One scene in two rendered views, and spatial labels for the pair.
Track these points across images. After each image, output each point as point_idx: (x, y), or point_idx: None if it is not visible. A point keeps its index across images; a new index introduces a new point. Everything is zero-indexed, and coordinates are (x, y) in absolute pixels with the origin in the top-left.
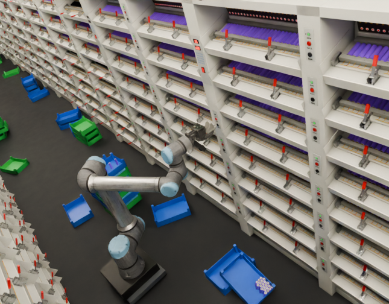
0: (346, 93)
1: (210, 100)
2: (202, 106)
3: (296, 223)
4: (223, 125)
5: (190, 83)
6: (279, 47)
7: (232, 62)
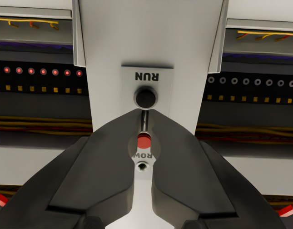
0: None
1: (148, 216)
2: (255, 166)
3: None
4: (91, 104)
5: (285, 215)
6: None
7: None
